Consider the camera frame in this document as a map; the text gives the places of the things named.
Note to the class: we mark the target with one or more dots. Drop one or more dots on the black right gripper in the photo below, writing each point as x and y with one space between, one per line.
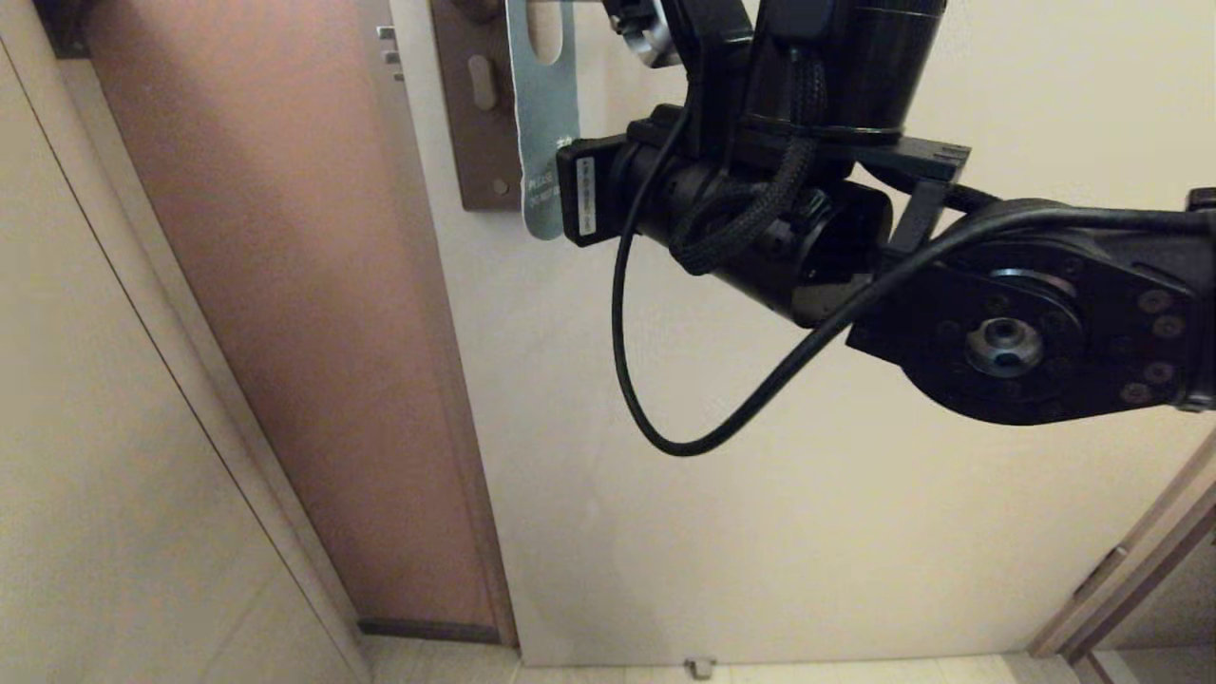
817 237

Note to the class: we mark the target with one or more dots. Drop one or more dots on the white and blue door hanger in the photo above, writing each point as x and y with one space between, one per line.
543 114

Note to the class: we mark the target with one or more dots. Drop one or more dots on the white room door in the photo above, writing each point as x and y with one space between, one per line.
665 522

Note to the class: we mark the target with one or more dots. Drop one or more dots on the small grey floor doorstop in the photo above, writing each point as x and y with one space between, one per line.
700 667

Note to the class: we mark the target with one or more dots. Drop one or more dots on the beige door jamb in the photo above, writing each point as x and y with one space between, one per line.
214 380

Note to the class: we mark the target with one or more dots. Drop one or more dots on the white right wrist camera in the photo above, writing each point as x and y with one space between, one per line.
651 38

